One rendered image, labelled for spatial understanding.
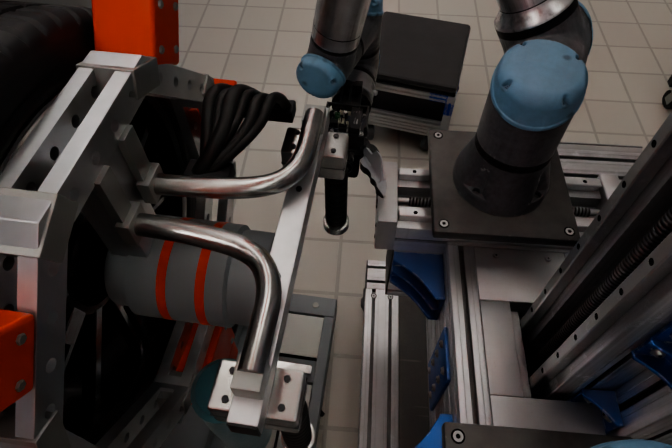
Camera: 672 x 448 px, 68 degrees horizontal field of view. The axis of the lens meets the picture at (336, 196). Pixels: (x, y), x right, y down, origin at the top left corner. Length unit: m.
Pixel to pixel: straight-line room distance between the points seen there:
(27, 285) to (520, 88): 0.58
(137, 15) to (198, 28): 2.07
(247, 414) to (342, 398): 1.02
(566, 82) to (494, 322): 0.37
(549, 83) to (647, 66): 2.08
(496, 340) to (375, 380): 0.53
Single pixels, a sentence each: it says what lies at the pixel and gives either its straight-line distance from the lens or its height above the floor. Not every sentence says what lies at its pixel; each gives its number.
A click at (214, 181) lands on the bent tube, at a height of 1.01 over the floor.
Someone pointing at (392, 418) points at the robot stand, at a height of 0.23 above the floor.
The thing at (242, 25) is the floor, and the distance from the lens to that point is 2.67.
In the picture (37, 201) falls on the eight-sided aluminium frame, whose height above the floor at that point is 1.12.
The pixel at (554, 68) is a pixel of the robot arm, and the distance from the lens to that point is 0.72.
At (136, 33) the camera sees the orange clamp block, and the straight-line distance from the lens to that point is 0.63.
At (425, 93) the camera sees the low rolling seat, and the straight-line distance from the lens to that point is 1.80.
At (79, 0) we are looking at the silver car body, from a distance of 1.32.
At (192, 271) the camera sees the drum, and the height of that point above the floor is 0.91.
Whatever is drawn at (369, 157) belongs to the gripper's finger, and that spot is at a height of 0.85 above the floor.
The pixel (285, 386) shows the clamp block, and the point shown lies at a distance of 0.53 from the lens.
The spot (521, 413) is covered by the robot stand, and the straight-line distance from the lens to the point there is 0.79.
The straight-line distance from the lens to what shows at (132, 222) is 0.58.
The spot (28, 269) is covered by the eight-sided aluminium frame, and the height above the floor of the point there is 1.09.
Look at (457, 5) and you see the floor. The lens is 2.85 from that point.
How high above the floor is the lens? 1.46
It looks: 53 degrees down
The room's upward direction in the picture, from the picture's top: straight up
